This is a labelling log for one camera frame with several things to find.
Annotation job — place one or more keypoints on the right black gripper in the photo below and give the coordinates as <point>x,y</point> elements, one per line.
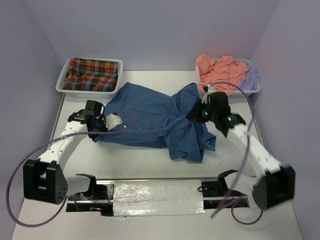
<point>195,114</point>

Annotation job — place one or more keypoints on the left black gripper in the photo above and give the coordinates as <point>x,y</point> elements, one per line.
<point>99,119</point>

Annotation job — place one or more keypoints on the blue checked long sleeve shirt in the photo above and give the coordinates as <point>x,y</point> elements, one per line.
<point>152,119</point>

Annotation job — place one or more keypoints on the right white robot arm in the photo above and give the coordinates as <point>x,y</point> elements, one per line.
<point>262,178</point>

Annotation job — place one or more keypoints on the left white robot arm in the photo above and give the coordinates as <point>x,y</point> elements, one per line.
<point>43,178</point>

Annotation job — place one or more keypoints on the right white plastic basket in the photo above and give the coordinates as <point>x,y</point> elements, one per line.
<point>237,93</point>

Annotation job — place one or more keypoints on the white plastic basket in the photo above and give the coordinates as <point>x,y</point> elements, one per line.
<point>61,78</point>
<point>237,93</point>

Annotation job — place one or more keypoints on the salmon orange shirt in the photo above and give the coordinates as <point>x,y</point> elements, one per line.
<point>224,74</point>

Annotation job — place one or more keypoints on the lavender shirt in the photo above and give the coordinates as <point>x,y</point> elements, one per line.
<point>252,80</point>

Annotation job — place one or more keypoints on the orange plaid folded shirt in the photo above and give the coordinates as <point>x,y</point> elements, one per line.
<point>91,75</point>

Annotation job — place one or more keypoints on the left white plastic basket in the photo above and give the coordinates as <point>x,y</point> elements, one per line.
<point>61,78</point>

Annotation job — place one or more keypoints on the silver foil tape sheet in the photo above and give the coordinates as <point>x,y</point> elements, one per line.
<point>157,198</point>

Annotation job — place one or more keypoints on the white cardboard front cover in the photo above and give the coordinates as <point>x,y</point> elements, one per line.
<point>276,224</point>

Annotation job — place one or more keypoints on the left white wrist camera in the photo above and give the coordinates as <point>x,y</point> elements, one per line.
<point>112,120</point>

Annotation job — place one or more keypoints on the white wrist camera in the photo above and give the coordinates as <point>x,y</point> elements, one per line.
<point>208,90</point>
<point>112,120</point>

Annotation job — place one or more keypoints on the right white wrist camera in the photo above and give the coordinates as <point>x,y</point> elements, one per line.
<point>208,90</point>

